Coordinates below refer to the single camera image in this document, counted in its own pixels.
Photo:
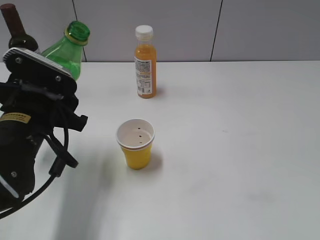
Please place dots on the green sprite bottle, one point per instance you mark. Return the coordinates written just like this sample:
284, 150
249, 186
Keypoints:
67, 52

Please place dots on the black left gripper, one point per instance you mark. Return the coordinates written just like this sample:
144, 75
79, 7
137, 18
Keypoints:
28, 120

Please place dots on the dark red wine bottle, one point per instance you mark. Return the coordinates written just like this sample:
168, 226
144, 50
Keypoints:
19, 37

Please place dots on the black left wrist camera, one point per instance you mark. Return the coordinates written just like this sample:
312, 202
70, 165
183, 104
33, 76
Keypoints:
39, 73

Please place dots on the yellow paper cup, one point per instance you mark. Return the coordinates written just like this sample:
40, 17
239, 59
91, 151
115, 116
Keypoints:
135, 137

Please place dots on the orange juice bottle white cap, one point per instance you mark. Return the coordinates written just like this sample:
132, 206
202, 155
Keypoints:
145, 59

